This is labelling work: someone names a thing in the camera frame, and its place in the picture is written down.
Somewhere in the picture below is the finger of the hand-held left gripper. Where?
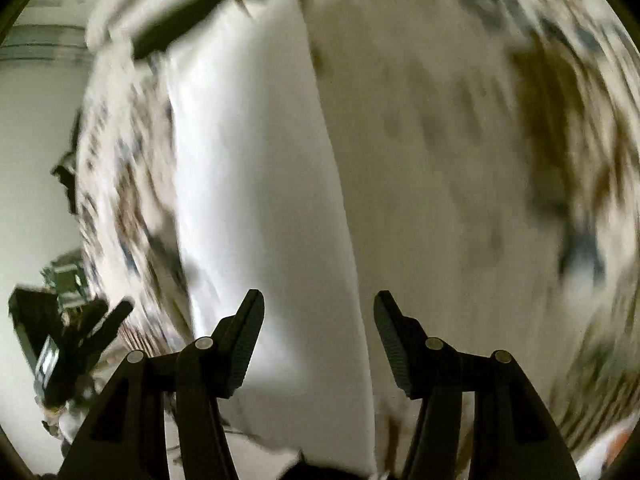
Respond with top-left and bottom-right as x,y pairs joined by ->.
62,301 -> 109,348
80,299 -> 136,373

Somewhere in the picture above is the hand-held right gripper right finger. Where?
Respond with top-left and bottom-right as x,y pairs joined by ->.
373,290 -> 582,480

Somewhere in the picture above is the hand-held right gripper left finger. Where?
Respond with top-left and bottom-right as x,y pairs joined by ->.
57,289 -> 266,480

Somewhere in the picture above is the white cloth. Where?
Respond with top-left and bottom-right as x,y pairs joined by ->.
162,0 -> 378,476

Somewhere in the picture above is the printed bed sheet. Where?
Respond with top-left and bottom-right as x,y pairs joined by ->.
74,0 -> 640,476

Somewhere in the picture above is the orange cloth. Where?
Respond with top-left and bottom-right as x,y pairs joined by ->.
597,422 -> 633,463

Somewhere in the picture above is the window blind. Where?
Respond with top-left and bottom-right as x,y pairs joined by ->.
0,0 -> 93,63

